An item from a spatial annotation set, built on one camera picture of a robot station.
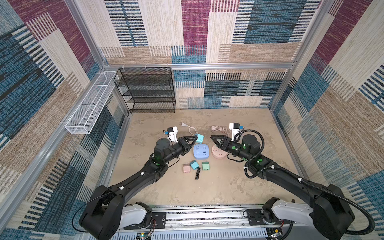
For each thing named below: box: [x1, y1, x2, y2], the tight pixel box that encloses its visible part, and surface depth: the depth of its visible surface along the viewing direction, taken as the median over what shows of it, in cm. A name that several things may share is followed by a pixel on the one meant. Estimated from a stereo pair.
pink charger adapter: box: [183, 163, 191, 173], surface depth 91 cm
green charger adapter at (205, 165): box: [202, 161, 210, 171], surface depth 91 cm
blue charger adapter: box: [190, 160, 200, 170], surface depth 91 cm
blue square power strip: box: [193, 144, 210, 160], surface depth 96 cm
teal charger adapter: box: [195, 133, 205, 144], surface depth 76 cm
